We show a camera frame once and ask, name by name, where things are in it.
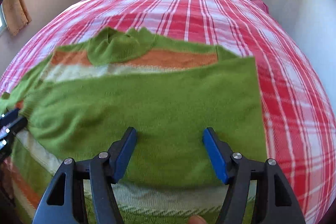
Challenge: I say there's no pink cloth beside bed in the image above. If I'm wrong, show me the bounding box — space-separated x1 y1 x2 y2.
249 0 269 14

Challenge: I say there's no yellow side window curtain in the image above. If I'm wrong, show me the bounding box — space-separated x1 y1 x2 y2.
2 0 31 36

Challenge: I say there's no green orange striped knit sweater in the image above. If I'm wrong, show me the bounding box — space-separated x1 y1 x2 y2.
1 28 267 223

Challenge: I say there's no red white plaid bedspread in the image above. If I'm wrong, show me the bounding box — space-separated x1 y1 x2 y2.
1 0 335 223

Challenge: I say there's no person's hand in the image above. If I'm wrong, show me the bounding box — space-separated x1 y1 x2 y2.
187 215 207 224

